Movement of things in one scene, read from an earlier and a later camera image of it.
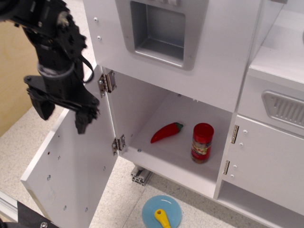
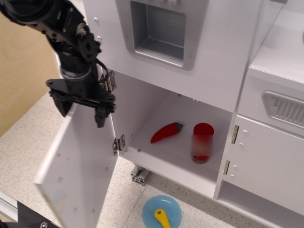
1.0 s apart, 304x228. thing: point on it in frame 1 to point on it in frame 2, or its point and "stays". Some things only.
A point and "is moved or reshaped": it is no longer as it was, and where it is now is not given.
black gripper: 69,91 to 87,90
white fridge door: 66,179 is moved or reshaped
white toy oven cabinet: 263,171 stays
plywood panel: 18,59 stays
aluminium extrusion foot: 140,175 stays
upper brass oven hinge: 234,134 stays
